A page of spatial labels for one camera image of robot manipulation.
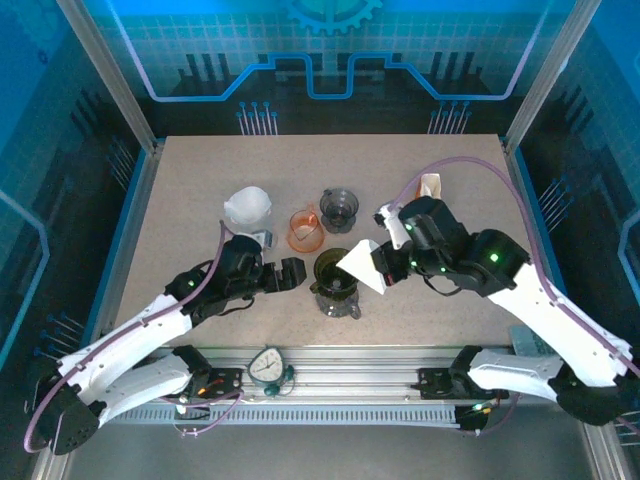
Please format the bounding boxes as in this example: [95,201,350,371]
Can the orange glass coffee server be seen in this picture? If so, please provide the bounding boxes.
[287,209,326,253]

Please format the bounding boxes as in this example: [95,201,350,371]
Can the dark green coffee dripper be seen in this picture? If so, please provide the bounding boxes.
[308,247,357,297]

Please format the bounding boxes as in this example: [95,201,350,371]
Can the white paper coffee filter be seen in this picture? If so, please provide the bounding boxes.
[223,185,274,227]
[335,238,387,296]

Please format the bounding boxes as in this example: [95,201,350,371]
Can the smoky grey glass pitcher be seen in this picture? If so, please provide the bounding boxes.
[314,287,362,321]

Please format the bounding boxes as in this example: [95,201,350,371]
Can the orange coffee filter pack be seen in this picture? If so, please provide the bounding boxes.
[417,172,444,201]

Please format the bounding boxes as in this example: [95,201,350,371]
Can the smoky grey coffee dripper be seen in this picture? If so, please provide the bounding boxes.
[318,187,360,235]

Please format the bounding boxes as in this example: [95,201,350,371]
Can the triangular white-faced clock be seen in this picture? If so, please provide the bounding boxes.
[247,344,297,400]

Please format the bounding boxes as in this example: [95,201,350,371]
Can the small LED controller board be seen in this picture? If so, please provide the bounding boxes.
[173,394,211,421]
[455,402,489,434]

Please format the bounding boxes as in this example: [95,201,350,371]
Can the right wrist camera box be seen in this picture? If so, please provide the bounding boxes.
[374,202,409,251]

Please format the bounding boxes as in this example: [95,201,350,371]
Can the aluminium mounting rail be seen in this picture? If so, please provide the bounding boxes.
[149,345,516,404]

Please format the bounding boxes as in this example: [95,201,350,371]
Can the slotted grey cable duct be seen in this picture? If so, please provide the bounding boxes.
[107,403,459,427]

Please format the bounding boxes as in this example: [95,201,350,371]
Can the aluminium frame post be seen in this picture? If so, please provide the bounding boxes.
[55,0,159,154]
[502,0,604,154]

